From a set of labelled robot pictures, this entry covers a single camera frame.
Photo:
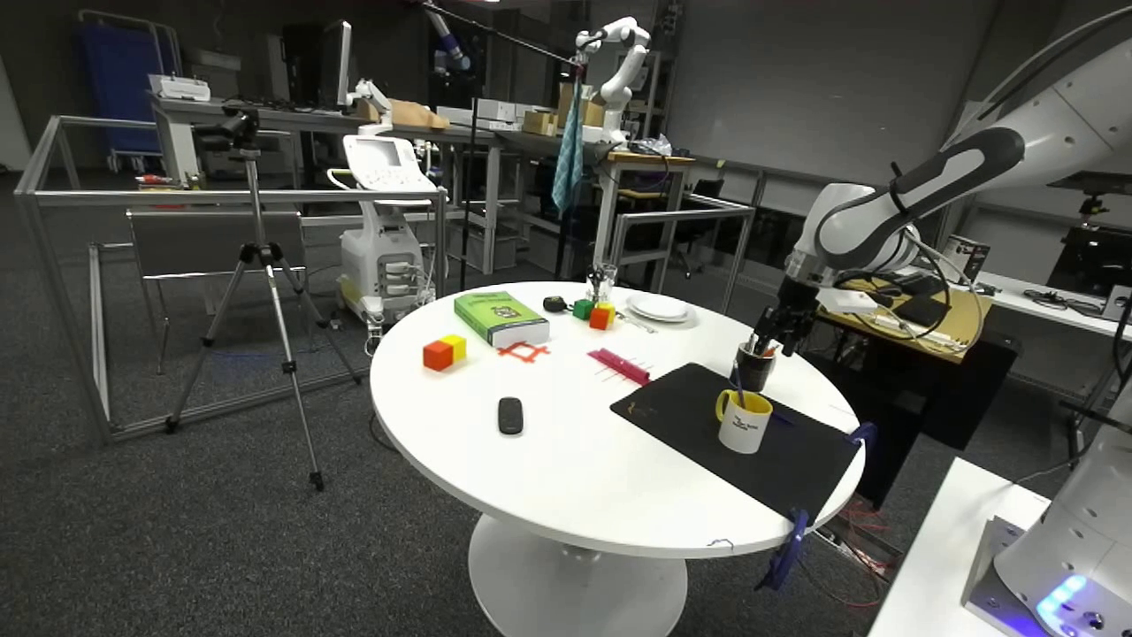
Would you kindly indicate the grey metal railing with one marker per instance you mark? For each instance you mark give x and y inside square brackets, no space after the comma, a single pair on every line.
[677,216]

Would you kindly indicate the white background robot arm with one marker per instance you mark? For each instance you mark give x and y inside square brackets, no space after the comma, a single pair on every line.
[621,74]

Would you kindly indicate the teal hanging cloth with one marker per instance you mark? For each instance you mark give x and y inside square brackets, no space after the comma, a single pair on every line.
[568,160]

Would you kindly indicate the cardboard box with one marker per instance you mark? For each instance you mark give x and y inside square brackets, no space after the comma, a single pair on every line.
[415,114]

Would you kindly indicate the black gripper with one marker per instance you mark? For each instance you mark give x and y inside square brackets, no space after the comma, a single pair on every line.
[795,309]

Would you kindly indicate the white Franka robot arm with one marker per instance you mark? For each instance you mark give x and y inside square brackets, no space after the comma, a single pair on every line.
[897,214]

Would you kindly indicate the black boom stand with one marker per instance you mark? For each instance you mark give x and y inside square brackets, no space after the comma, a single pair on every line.
[472,190]

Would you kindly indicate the black cabinet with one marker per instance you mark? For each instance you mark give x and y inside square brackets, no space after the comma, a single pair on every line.
[933,396]

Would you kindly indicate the small yellow cube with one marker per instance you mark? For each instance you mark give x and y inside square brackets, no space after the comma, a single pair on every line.
[458,345]

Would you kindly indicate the white mug yellow inside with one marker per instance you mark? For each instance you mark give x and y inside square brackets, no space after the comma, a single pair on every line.
[744,426]

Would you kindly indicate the small white plate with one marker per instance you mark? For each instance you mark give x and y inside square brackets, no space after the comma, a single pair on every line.
[660,307]

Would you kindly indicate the green book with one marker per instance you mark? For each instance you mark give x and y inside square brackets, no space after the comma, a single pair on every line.
[499,320]

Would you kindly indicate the small black object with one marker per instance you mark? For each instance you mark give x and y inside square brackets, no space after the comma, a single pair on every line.
[554,301]

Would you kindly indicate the black oval mouse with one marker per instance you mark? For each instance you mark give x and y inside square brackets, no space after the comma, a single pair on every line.
[512,417]

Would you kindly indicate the pink ruler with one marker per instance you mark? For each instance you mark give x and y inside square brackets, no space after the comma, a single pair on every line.
[621,367]

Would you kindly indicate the blue tape strip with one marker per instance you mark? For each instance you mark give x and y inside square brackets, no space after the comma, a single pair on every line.
[863,436]
[788,551]

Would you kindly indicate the white round table pedestal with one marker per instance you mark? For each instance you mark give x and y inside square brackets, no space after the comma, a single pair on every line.
[573,585]

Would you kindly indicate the black mat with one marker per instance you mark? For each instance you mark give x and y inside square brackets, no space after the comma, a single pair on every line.
[710,410]

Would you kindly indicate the orange block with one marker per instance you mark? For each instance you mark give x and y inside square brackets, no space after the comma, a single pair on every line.
[603,317]

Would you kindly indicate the black cup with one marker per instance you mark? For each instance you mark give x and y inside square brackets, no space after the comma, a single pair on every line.
[751,372]

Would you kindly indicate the small red cube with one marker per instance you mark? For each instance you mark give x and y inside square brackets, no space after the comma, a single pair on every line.
[435,355]

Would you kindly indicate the glass holding pens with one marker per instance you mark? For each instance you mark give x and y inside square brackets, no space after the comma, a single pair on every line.
[603,288]

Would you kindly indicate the blue board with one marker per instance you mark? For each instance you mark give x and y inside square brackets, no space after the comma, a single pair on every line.
[119,74]

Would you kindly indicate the orange plastic frame piece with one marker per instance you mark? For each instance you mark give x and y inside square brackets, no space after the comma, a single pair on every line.
[524,353]

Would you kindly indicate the stack of white plates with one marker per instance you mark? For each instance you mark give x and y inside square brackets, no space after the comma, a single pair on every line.
[660,320]

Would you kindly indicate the grey metal frame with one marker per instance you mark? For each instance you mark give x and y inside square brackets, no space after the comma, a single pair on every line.
[179,196]

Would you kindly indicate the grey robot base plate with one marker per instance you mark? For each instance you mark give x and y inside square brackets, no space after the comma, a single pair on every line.
[992,578]

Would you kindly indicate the grey frame panel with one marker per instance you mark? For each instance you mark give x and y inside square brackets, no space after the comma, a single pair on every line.
[213,243]

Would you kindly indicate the white equipment cart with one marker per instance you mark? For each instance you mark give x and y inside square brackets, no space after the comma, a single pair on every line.
[382,248]

